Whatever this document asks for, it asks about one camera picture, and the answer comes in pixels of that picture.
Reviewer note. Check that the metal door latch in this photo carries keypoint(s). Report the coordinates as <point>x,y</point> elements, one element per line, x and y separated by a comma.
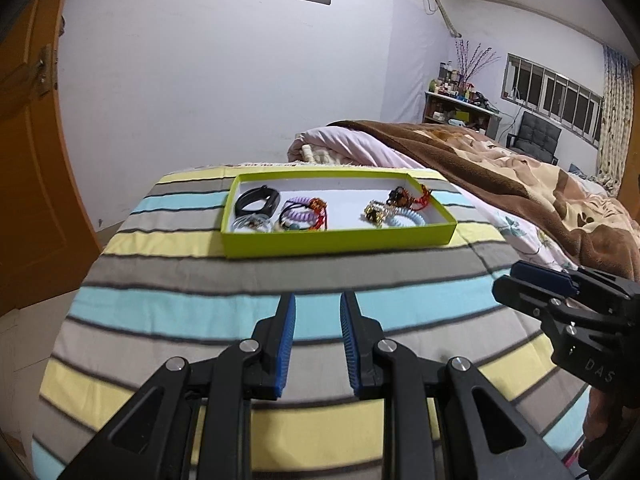
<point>47,77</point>

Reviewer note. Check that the orange wooden door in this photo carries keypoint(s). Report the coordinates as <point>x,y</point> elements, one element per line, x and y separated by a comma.
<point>47,241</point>

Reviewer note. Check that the striped bed sheet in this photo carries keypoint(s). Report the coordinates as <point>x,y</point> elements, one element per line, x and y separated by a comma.
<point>163,288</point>

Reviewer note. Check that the brown patterned blanket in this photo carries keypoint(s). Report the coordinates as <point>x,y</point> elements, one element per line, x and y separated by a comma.
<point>593,230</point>

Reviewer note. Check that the purple flower branches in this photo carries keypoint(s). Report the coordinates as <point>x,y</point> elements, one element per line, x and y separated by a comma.
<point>472,59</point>

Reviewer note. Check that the floral curtain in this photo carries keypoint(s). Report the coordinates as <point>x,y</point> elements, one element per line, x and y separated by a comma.
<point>616,120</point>

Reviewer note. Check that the gold black flower clip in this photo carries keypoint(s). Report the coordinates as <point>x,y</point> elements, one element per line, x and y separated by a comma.
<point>374,215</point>

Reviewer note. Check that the barred window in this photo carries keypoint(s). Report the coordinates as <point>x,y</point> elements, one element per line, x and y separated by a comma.
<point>552,95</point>

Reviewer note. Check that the black fitness band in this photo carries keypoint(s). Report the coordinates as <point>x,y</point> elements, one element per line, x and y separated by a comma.
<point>263,200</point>

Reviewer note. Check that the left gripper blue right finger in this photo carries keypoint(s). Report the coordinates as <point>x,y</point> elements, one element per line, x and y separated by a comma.
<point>360,337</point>

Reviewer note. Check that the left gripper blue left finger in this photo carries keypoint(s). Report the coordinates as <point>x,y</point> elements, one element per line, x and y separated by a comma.
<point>269,370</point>

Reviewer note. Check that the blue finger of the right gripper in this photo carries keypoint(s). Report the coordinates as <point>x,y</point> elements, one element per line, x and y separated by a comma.
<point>545,274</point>
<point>526,298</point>

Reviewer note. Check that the red beaded charm ornament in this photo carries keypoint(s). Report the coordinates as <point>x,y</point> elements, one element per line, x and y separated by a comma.
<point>401,198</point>

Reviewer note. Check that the black padded chair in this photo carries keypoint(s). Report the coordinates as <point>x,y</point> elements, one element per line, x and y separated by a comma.
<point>536,138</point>

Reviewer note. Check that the cluttered wall shelf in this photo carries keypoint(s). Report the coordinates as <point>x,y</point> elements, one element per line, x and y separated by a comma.
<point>450,101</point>

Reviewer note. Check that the lime green shallow box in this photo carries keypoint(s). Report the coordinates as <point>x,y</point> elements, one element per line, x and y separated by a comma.
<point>320,214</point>

